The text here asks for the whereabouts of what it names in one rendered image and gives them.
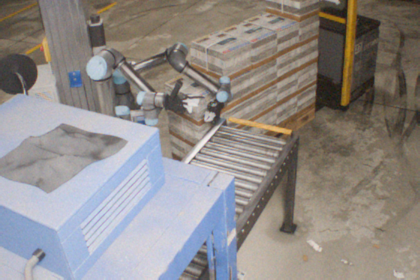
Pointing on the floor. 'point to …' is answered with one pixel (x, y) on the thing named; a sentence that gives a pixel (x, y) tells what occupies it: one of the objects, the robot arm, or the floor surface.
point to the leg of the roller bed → (290, 194)
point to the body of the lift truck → (328, 56)
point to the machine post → (223, 231)
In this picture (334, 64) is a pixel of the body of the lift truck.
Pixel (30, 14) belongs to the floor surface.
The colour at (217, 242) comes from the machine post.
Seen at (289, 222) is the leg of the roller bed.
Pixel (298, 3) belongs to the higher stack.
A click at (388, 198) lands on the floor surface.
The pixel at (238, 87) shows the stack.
